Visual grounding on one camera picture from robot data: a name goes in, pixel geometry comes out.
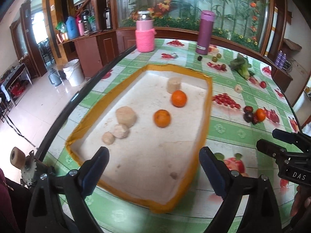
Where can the orange mandarin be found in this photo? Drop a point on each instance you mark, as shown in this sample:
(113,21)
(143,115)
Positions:
(179,98)
(260,114)
(162,118)

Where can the green grape left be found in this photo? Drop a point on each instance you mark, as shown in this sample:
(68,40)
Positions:
(214,59)

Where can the blue thermos jug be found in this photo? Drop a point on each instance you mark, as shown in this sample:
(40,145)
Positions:
(72,28)

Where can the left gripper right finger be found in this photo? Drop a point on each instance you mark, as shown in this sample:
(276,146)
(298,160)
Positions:
(261,213)

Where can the dark purple plum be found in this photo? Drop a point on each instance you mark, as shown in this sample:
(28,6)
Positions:
(248,116)

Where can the purple thermos bottle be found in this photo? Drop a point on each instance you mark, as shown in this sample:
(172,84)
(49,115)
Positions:
(205,32)

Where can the cherry tomato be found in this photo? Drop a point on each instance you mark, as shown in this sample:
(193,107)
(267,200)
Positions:
(263,84)

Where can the white plastic bucket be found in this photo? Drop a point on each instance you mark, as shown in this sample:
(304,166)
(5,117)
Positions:
(73,72)

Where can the red jujube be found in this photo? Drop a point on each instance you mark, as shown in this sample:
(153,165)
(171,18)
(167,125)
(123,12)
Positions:
(254,119)
(248,109)

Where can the white foam tray yellow tape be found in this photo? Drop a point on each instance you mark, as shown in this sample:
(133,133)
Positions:
(153,167)

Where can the person's hand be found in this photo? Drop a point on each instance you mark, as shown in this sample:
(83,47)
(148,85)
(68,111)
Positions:
(302,198)

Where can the purple spray cans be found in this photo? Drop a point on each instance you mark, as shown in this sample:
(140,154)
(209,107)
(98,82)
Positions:
(280,59)

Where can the table clamp with roller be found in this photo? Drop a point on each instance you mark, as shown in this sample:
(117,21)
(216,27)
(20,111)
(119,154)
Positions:
(30,167)

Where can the pink bottle on cabinet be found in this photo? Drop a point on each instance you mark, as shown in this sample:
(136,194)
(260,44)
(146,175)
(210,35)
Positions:
(81,27)

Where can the green bok choy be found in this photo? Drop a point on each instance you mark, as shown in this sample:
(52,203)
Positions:
(241,65)

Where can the pink jar knitted sleeve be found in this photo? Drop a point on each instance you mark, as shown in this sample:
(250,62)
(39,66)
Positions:
(145,32)

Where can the metal kettle on floor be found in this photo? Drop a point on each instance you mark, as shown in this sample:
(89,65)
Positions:
(54,77)

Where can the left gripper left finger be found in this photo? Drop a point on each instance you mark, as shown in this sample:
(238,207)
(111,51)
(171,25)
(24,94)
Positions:
(58,202)

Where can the small beige piece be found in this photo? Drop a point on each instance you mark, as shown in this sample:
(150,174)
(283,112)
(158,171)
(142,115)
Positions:
(108,138)
(121,131)

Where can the round beige slice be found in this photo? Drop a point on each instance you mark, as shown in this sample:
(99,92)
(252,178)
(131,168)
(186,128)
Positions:
(126,116)

